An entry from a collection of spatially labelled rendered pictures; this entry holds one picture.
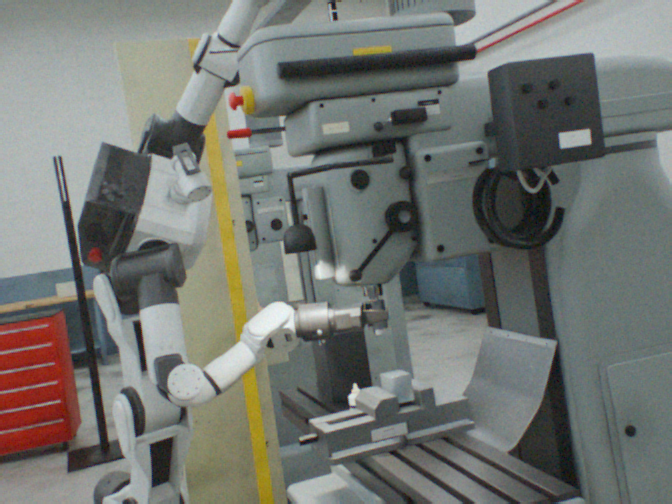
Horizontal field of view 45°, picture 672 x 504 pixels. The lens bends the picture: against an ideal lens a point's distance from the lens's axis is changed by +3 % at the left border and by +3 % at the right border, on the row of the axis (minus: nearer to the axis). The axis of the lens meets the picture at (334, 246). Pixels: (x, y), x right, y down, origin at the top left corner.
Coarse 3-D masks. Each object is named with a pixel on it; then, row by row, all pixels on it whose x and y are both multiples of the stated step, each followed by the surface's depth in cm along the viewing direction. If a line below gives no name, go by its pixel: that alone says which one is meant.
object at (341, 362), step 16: (336, 336) 217; (352, 336) 218; (320, 352) 224; (336, 352) 217; (352, 352) 218; (320, 368) 229; (336, 368) 217; (352, 368) 218; (368, 368) 219; (320, 384) 234; (336, 384) 217; (352, 384) 218; (368, 384) 219; (336, 400) 217
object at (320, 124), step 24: (360, 96) 170; (384, 96) 172; (408, 96) 173; (432, 96) 175; (288, 120) 183; (312, 120) 167; (336, 120) 168; (360, 120) 170; (384, 120) 172; (432, 120) 175; (288, 144) 186; (312, 144) 169; (336, 144) 169
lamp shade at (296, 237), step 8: (296, 224) 170; (304, 224) 171; (288, 232) 169; (296, 232) 168; (304, 232) 168; (312, 232) 170; (288, 240) 168; (296, 240) 167; (304, 240) 168; (312, 240) 169; (288, 248) 168; (296, 248) 167; (304, 248) 168; (312, 248) 169
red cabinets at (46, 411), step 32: (0, 320) 604; (32, 320) 579; (64, 320) 625; (0, 352) 575; (32, 352) 579; (64, 352) 605; (0, 384) 576; (32, 384) 580; (64, 384) 586; (0, 416) 576; (32, 416) 580; (64, 416) 585; (0, 448) 577; (32, 448) 582; (64, 448) 588
